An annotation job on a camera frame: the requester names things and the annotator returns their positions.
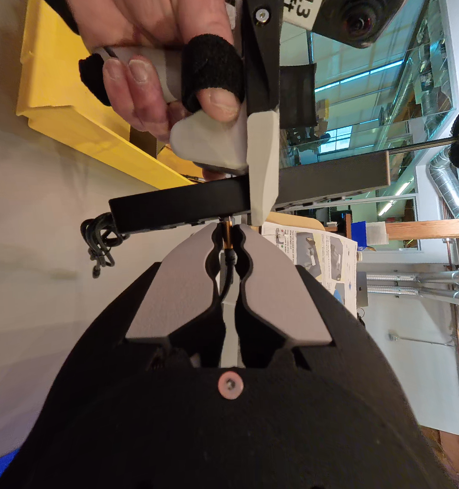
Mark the wooden support post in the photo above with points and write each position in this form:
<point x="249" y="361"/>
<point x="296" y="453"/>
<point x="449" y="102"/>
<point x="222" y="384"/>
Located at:
<point x="424" y="229"/>

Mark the small blue box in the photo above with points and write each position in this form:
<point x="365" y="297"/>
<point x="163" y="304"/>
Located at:
<point x="359" y="235"/>

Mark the yellow plastic bin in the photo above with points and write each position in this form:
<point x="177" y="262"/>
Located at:
<point x="61" y="95"/>

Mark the white foam block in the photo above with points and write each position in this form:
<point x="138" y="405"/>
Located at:
<point x="377" y="233"/>

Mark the white instruction board stand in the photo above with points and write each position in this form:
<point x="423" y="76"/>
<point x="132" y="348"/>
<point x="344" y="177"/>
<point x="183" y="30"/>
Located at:
<point x="309" y="248"/>

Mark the person's left hand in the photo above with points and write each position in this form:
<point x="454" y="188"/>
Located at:
<point x="145" y="23"/>

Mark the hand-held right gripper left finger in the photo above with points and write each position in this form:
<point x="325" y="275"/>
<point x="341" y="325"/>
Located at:
<point x="176" y="294"/>

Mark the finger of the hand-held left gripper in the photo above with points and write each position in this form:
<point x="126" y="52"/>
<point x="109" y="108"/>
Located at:
<point x="263" y="172"/>

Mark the silver ventilation duct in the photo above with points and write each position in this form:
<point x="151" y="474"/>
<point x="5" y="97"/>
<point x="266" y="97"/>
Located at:
<point x="443" y="179"/>

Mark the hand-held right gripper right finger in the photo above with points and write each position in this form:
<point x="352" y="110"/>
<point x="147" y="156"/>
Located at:
<point x="283" y="298"/>

